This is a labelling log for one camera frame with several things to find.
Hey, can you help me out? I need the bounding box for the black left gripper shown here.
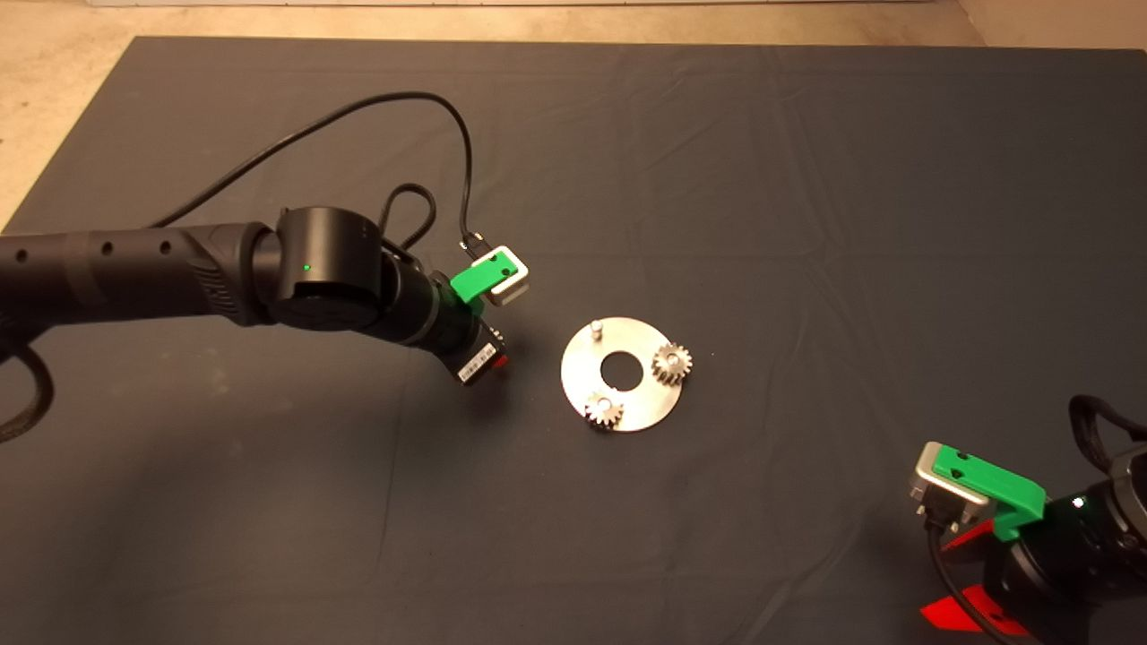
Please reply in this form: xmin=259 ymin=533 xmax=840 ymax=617
xmin=435 ymin=274 xmax=511 ymax=387

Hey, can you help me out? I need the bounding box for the small steel planetary gear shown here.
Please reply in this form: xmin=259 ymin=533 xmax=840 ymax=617
xmin=583 ymin=391 xmax=626 ymax=432
xmin=651 ymin=343 xmax=694 ymax=388

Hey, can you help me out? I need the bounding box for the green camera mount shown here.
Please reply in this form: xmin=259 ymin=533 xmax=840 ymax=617
xmin=450 ymin=253 xmax=519 ymax=312
xmin=932 ymin=448 xmax=1048 ymax=543

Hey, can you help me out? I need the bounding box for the thick braided black cable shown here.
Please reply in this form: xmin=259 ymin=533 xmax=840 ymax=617
xmin=0 ymin=330 xmax=55 ymax=445

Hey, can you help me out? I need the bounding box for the dark grey table cloth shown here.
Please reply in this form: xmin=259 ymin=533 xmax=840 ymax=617
xmin=0 ymin=36 xmax=1147 ymax=645

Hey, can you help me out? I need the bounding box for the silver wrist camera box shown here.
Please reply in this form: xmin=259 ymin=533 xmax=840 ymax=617
xmin=484 ymin=245 xmax=531 ymax=307
xmin=909 ymin=442 xmax=991 ymax=529

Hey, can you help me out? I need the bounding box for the braided black cable loop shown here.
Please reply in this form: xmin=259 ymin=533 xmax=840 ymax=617
xmin=376 ymin=183 xmax=438 ymax=256
xmin=1069 ymin=394 xmax=1147 ymax=469

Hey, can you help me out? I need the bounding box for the round metal carrier plate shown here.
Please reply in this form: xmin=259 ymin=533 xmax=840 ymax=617
xmin=560 ymin=316 xmax=684 ymax=434

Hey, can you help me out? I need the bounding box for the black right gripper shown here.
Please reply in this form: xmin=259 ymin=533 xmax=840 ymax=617
xmin=920 ymin=470 xmax=1143 ymax=641

